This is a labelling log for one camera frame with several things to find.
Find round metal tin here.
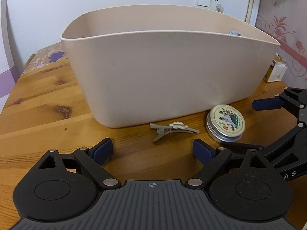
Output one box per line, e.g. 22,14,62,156
206,104,246,142

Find grey hair clip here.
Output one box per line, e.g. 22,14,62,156
150,122,200,142

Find gold tissue box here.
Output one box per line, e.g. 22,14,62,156
263,53,288,83

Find beige plastic storage bin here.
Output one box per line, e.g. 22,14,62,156
60,5,280,128

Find purple white headboard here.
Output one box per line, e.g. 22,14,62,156
0,0,21,111

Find white wall switch socket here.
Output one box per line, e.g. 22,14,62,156
195,0,226,13

